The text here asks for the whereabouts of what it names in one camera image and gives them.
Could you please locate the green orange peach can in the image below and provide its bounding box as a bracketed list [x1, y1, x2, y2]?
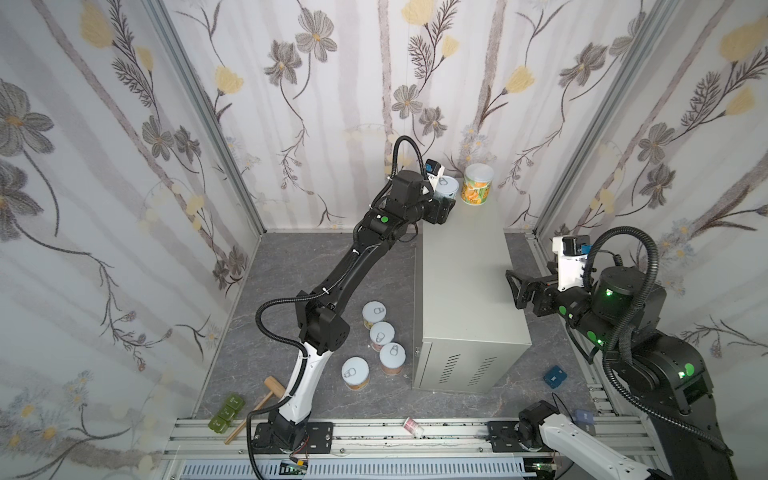
[461, 163, 494, 206]

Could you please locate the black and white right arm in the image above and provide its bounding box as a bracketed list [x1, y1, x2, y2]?
[505, 226, 737, 479]

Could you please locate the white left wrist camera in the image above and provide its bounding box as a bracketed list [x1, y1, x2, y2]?
[425, 159, 445, 190]

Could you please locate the green block toy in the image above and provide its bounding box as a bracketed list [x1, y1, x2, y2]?
[208, 393, 245, 434]

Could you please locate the yellow label can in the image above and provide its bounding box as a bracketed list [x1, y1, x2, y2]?
[341, 357, 370, 390]
[362, 300, 387, 330]

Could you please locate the white blue label can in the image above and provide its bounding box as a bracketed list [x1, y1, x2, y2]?
[435, 176, 460, 199]

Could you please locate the small pink bottle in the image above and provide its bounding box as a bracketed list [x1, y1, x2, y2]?
[403, 417, 425, 438]

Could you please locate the blue square block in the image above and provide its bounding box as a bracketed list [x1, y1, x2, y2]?
[543, 365, 568, 389]

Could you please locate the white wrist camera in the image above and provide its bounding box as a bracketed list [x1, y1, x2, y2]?
[425, 159, 445, 190]
[552, 235, 591, 292]

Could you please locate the grey metal cabinet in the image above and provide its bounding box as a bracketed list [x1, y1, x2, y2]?
[412, 199, 532, 393]

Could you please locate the pink label can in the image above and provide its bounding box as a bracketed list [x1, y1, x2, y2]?
[369, 321, 395, 352]

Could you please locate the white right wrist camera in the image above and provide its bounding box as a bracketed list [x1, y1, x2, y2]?
[552, 235, 591, 292]

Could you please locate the salmon label can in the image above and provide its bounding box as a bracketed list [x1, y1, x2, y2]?
[379, 342, 406, 376]

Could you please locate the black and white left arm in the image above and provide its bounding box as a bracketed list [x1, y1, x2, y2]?
[245, 135, 455, 479]

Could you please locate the wooden mallet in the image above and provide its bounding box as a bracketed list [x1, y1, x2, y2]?
[224, 376, 285, 445]

